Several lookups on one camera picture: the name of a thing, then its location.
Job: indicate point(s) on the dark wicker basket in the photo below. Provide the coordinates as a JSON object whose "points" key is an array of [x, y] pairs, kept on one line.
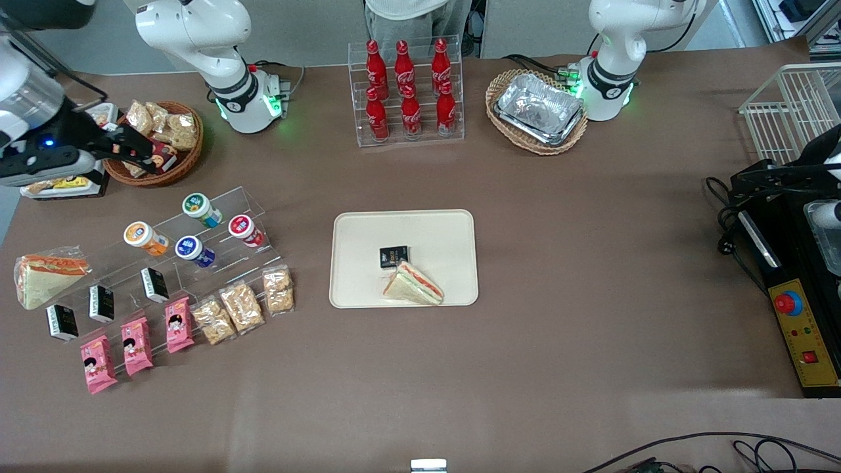
{"points": [[187, 161]]}

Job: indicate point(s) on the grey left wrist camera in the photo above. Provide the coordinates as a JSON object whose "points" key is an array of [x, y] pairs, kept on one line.
{"points": [[826, 213]]}

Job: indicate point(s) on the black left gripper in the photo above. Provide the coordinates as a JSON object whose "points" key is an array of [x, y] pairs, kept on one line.
{"points": [[809, 169]]}

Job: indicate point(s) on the clear acrylic tiered shelf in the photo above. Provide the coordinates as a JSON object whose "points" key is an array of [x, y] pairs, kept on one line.
{"points": [[250, 263]]}

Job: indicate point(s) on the wrapped triangle sandwich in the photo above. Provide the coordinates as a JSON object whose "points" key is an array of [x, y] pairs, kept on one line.
{"points": [[46, 279], [414, 286]]}

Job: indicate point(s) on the small black box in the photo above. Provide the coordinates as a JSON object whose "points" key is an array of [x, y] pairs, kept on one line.
{"points": [[393, 256], [102, 303], [155, 285], [62, 322]]}

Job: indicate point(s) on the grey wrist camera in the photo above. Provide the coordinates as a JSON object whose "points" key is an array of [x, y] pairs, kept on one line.
{"points": [[39, 164], [826, 213]]}

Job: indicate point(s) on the red emergency stop button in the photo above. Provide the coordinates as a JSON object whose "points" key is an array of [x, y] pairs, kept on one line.
{"points": [[787, 303]]}

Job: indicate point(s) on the pink snack packet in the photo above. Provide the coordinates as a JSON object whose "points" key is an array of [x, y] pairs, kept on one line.
{"points": [[136, 347], [98, 364], [179, 325]]}

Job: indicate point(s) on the metal storage rack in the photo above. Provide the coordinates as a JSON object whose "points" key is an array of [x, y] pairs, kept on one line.
{"points": [[798, 20]]}

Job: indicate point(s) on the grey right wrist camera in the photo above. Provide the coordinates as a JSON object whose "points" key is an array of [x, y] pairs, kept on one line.
{"points": [[39, 164]]}

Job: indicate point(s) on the light wicker basket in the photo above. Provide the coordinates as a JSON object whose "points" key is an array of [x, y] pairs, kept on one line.
{"points": [[525, 148]]}

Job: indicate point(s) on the orange-lid yogurt cup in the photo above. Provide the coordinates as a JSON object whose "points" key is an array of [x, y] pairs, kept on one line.
{"points": [[144, 238]]}

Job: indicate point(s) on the red gum bottle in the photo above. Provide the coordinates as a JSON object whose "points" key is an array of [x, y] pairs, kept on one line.
{"points": [[245, 230]]}

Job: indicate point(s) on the silver metal clip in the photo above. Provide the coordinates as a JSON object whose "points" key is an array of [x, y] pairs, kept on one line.
{"points": [[428, 466]]}

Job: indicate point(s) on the clear acrylic bottle rack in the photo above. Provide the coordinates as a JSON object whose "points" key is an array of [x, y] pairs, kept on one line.
{"points": [[427, 141]]}

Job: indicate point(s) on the red cookie box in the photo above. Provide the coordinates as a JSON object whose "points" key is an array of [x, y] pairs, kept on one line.
{"points": [[164, 157]]}

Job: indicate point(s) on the yellow snack packet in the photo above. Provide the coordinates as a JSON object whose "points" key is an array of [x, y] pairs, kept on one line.
{"points": [[71, 183]]}

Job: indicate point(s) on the aluminium foil tray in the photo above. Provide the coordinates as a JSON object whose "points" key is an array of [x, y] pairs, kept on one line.
{"points": [[539, 108]]}

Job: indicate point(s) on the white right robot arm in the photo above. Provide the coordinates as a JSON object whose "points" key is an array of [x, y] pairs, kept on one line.
{"points": [[190, 33]]}

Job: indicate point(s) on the person in grey trousers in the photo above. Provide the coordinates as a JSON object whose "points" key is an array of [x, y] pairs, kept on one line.
{"points": [[401, 20]]}

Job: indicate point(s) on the beige plastic tray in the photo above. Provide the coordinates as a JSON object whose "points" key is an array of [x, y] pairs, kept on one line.
{"points": [[433, 236]]}

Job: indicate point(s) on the black control box yellow panel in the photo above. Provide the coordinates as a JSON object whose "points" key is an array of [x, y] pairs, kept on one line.
{"points": [[798, 368]]}

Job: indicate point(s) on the green-lid yogurt cup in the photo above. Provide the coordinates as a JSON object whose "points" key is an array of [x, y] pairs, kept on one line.
{"points": [[200, 209]]}

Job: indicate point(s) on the red cola bottle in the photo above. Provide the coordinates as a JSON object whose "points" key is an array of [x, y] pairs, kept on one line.
{"points": [[446, 112], [377, 118], [403, 66], [376, 66], [411, 115], [441, 64]]}

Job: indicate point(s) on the blue-lid yogurt cup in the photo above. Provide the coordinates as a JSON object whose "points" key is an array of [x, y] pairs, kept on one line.
{"points": [[194, 251]]}

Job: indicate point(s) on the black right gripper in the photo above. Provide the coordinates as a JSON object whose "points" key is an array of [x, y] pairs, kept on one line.
{"points": [[73, 129]]}

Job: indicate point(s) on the white rectangular snack tray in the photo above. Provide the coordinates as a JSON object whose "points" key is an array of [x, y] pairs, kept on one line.
{"points": [[98, 190]]}

